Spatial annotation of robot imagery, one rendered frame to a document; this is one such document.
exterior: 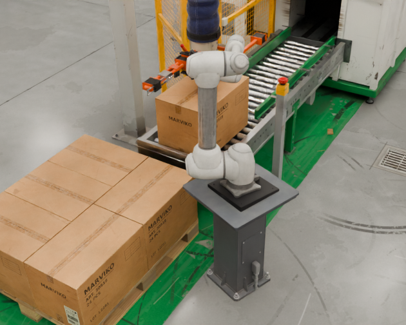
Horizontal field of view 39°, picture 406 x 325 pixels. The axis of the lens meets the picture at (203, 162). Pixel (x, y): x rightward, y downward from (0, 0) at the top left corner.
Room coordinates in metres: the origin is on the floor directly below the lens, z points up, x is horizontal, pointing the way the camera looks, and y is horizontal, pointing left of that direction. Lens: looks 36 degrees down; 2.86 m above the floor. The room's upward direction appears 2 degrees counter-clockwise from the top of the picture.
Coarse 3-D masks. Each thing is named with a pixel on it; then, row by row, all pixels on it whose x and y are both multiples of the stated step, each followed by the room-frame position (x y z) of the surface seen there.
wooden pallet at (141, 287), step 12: (192, 228) 3.03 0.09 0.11; (180, 240) 3.01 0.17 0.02; (168, 252) 2.78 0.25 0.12; (180, 252) 2.90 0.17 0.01; (156, 264) 2.66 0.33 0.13; (168, 264) 2.77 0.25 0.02; (144, 276) 2.56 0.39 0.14; (156, 276) 2.65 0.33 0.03; (0, 288) 2.50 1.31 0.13; (132, 288) 2.45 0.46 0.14; (144, 288) 2.55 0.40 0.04; (132, 300) 2.46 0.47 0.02; (24, 312) 2.38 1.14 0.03; (36, 312) 2.31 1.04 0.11; (120, 312) 2.37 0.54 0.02; (60, 324) 2.21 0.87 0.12; (108, 324) 2.28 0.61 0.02
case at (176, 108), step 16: (192, 80) 3.68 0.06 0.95; (240, 80) 3.66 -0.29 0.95; (160, 96) 3.45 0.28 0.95; (176, 96) 3.45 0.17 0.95; (192, 96) 3.44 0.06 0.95; (224, 96) 3.43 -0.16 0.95; (240, 96) 3.60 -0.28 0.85; (160, 112) 3.41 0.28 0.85; (176, 112) 3.33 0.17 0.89; (192, 112) 3.26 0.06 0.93; (224, 112) 3.42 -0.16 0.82; (240, 112) 3.61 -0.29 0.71; (160, 128) 3.41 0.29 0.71; (176, 128) 3.34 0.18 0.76; (192, 128) 3.26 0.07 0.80; (224, 128) 3.42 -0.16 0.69; (240, 128) 3.61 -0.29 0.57; (176, 144) 3.34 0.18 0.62; (192, 144) 3.26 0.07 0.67; (224, 144) 3.42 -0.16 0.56
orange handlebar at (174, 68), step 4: (256, 40) 3.64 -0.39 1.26; (248, 44) 3.57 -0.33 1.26; (252, 44) 3.58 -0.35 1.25; (220, 48) 3.54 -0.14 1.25; (224, 48) 3.52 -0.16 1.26; (244, 48) 3.51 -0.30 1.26; (248, 48) 3.53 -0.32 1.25; (244, 52) 3.49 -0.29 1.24; (172, 64) 3.29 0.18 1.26; (176, 64) 3.31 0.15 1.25; (180, 64) 3.30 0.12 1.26; (168, 68) 3.25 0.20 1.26; (172, 68) 3.24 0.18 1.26; (176, 68) 3.24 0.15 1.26; (180, 68) 3.27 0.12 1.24; (172, 72) 3.20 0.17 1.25; (164, 80) 3.12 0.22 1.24; (148, 88) 3.01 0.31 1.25
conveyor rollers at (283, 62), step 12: (276, 48) 5.07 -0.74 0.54; (288, 48) 5.10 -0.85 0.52; (300, 48) 5.04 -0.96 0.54; (312, 48) 5.06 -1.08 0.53; (264, 60) 4.84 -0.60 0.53; (276, 60) 4.79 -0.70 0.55; (288, 60) 4.81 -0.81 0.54; (300, 60) 4.83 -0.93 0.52; (252, 72) 4.60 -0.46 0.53; (264, 72) 4.55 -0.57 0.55; (276, 72) 4.57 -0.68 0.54; (288, 72) 4.54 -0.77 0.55; (252, 84) 4.34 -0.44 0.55; (264, 84) 4.34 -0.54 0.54; (252, 96) 4.20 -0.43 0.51; (264, 96) 4.14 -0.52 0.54; (252, 108) 3.99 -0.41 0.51; (252, 120) 3.79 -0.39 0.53; (240, 132) 3.64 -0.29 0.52
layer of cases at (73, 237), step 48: (96, 144) 3.48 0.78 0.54; (48, 192) 2.94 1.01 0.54; (96, 192) 2.92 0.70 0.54; (144, 192) 2.91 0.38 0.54; (0, 240) 2.49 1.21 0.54; (48, 240) 2.48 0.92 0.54; (96, 240) 2.47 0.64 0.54; (144, 240) 2.60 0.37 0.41; (48, 288) 2.22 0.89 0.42; (96, 288) 2.21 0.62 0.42
